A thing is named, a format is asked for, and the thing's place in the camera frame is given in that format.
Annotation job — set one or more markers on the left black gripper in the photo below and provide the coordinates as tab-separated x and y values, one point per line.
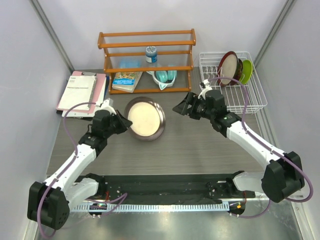
124	123

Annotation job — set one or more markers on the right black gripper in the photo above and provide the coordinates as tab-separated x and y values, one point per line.
182	108

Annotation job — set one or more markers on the brown rimmed cream plate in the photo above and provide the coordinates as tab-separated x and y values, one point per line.
147	117

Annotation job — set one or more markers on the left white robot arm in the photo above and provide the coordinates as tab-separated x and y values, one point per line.
50	202

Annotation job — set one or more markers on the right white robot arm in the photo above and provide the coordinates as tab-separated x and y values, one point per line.
282	172

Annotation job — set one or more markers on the orange wooden shelf rack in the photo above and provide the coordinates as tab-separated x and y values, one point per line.
174	52

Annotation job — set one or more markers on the teal cat ear headphones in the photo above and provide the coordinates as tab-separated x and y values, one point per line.
164	79

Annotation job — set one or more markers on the blue paperback book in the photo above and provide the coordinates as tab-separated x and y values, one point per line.
126	81

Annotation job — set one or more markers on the pink folder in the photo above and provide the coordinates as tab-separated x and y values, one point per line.
99	90

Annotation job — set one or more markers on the white board under folder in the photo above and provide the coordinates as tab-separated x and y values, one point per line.
85	113

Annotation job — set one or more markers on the white spiral manual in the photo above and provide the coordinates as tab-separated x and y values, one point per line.
79	89

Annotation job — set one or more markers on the light blue box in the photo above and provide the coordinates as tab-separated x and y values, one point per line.
129	64

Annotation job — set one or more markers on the red rimmed grey plate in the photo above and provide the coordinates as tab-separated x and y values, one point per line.
227	69

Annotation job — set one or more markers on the dark patterned plate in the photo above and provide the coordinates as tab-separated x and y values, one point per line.
239	70

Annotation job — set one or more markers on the blue lidded jar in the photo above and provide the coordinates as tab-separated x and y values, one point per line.
151	54

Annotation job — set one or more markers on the green plate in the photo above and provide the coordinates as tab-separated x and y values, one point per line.
247	71

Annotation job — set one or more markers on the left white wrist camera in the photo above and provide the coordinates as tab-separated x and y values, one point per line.
106	105

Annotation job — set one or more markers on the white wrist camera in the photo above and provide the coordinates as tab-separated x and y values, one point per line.
205	86
106	105

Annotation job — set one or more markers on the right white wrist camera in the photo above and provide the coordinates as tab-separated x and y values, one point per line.
205	86

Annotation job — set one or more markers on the white wire dish rack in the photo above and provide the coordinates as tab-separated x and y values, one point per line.
234	94

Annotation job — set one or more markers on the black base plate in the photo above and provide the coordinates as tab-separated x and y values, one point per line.
172	189

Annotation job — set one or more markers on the white slotted cable duct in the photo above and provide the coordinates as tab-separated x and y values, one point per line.
136	208

